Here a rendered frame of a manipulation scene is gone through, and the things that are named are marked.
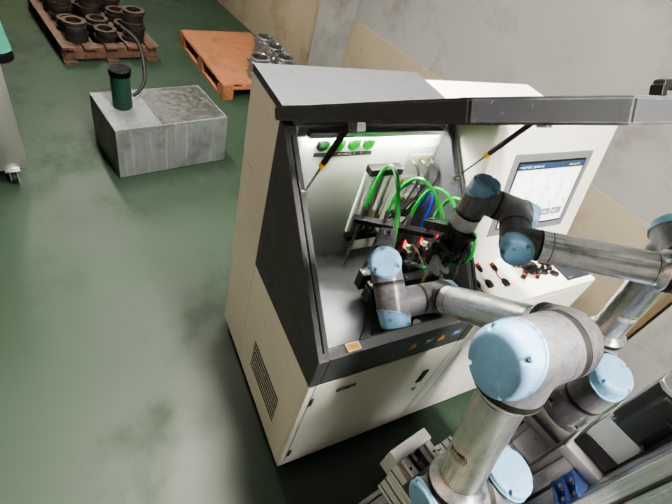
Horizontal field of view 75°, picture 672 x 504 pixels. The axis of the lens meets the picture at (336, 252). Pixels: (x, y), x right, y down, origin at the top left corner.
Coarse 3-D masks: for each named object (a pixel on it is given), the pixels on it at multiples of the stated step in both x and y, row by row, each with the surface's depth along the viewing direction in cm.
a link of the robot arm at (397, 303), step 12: (384, 288) 101; (396, 288) 101; (408, 288) 104; (420, 288) 105; (384, 300) 101; (396, 300) 100; (408, 300) 102; (420, 300) 103; (384, 312) 101; (396, 312) 100; (408, 312) 102; (420, 312) 104; (384, 324) 101; (396, 324) 100; (408, 324) 102
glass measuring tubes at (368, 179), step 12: (372, 168) 158; (396, 168) 163; (372, 180) 162; (384, 180) 166; (360, 192) 168; (384, 192) 174; (360, 204) 170; (372, 204) 176; (384, 204) 176; (372, 216) 178; (348, 228) 180; (360, 228) 180; (372, 228) 185; (348, 240) 182
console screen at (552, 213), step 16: (528, 160) 164; (544, 160) 169; (560, 160) 173; (576, 160) 178; (512, 176) 164; (528, 176) 169; (544, 176) 174; (560, 176) 179; (576, 176) 185; (512, 192) 169; (528, 192) 174; (544, 192) 180; (560, 192) 185; (544, 208) 186; (560, 208) 192; (496, 224) 176; (544, 224) 193
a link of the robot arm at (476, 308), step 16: (432, 288) 106; (448, 288) 102; (464, 288) 100; (432, 304) 104; (448, 304) 99; (464, 304) 95; (480, 304) 91; (496, 304) 88; (512, 304) 85; (528, 304) 83; (544, 304) 79; (464, 320) 96; (480, 320) 90; (496, 320) 86; (592, 320) 70; (592, 336) 67; (592, 352) 74; (592, 368) 68
